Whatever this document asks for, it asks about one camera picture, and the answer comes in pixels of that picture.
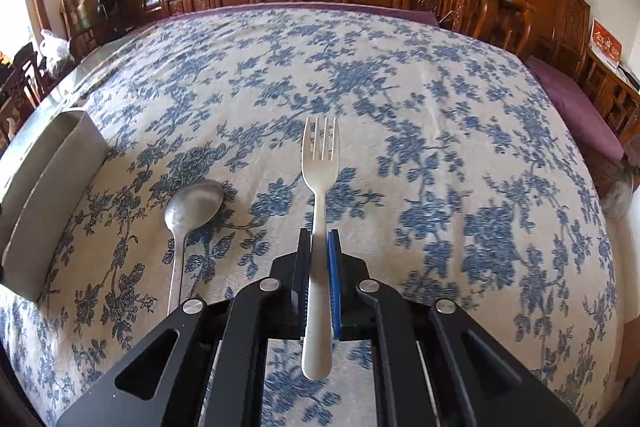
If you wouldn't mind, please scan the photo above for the metal spoon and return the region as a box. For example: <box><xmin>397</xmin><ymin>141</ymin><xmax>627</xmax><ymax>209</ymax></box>
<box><xmin>164</xmin><ymin>180</ymin><xmax>224</xmax><ymax>314</ymax></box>

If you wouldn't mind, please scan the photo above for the wooden chair with black bag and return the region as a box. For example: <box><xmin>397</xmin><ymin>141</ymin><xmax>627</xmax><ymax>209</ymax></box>
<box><xmin>1</xmin><ymin>42</ymin><xmax>53</xmax><ymax>144</ymax></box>

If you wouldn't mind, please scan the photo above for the purple armchair cushion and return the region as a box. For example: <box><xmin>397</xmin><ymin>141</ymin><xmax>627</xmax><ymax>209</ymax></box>
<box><xmin>525</xmin><ymin>56</ymin><xmax>624</xmax><ymax>161</ymax></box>

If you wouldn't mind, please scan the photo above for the purple sofa cushion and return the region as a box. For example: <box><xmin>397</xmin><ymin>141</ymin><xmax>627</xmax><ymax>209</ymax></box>
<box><xmin>144</xmin><ymin>1</ymin><xmax>442</xmax><ymax>28</ymax></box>

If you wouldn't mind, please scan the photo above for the carved wooden armchair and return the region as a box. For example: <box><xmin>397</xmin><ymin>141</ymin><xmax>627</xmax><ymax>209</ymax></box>
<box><xmin>448</xmin><ymin>0</ymin><xmax>639</xmax><ymax>195</ymax></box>

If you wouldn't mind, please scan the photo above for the white plastic fork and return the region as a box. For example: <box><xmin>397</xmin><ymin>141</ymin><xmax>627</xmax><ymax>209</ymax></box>
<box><xmin>300</xmin><ymin>117</ymin><xmax>340</xmax><ymax>381</ymax></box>

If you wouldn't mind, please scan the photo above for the metal rectangular tray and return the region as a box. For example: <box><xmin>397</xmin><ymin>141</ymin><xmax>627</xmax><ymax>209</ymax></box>
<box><xmin>1</xmin><ymin>108</ymin><xmax>108</xmax><ymax>303</ymax></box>

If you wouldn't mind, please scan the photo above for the blue floral tablecloth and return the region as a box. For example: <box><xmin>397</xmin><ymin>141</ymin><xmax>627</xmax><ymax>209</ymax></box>
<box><xmin>1</xmin><ymin>9</ymin><xmax>617</xmax><ymax>426</ymax></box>

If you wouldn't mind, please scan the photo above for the red gift box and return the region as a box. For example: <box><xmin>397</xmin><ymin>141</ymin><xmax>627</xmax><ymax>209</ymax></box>
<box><xmin>589</xmin><ymin>18</ymin><xmax>622</xmax><ymax>72</ymax></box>

